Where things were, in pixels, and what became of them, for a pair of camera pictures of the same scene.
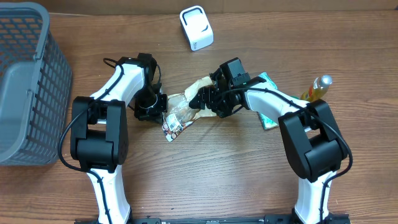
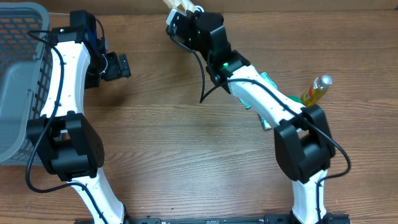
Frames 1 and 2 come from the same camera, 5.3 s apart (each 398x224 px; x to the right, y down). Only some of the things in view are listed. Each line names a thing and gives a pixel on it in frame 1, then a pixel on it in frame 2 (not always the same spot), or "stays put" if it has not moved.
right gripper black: (209, 98) to (194, 21)
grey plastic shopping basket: (36, 85) stays put
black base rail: (224, 219) stays put
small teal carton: (267, 122) stays put
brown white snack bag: (180, 114) to (181, 6)
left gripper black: (155, 114) to (115, 71)
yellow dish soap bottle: (318, 89) stays put
